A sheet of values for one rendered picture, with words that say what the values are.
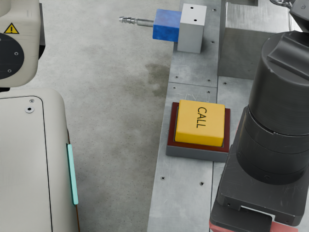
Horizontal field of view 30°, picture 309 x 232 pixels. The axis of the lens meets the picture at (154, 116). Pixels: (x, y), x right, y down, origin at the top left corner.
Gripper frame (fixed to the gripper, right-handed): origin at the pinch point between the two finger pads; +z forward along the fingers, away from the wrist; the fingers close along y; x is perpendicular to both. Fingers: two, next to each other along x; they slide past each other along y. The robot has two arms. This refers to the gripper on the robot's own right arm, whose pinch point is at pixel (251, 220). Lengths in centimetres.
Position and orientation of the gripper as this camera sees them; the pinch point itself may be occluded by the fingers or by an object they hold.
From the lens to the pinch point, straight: 54.3
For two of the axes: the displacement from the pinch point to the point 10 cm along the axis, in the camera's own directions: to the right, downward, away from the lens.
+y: 3.1, -6.7, 6.7
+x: -9.5, -2.6, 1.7
